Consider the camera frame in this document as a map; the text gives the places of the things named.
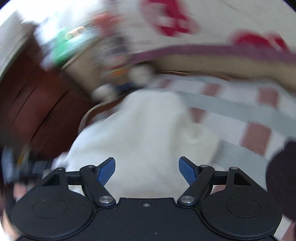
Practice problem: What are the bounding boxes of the white fleece garment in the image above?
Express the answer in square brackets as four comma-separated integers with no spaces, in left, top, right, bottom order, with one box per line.
[52,90,219,200]

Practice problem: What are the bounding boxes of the dark wooden cabinet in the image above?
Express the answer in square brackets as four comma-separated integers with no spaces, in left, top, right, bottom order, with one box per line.
[1,40,94,158]

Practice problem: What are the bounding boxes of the checked bed sheet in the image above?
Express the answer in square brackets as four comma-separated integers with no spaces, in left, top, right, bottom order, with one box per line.
[149,75,295,240]

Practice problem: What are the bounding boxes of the dark knitted garment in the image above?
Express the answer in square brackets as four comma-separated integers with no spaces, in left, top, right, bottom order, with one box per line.
[265,141,296,221]

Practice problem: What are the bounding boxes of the beige bedside box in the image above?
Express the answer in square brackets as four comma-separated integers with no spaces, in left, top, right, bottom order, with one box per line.
[61,41,105,98]

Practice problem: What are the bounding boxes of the grey bunny plush toy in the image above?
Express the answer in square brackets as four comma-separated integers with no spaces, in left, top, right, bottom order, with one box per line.
[91,34,155,102]

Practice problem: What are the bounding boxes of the green plastic bag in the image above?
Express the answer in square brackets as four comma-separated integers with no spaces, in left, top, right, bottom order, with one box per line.
[51,26,94,67]

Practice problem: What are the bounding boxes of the grey patterned cabinet cloth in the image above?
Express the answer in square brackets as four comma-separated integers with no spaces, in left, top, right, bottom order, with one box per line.
[1,11,36,79]

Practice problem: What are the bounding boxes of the beige mattress edge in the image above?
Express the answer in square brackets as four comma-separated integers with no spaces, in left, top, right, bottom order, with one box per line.
[154,55,295,82]

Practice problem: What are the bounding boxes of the bear print bed cover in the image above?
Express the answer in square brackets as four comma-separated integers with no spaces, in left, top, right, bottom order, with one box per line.
[99,1,295,63]

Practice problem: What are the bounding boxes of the white cable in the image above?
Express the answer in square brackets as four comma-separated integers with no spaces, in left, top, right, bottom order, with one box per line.
[77,101,110,140]

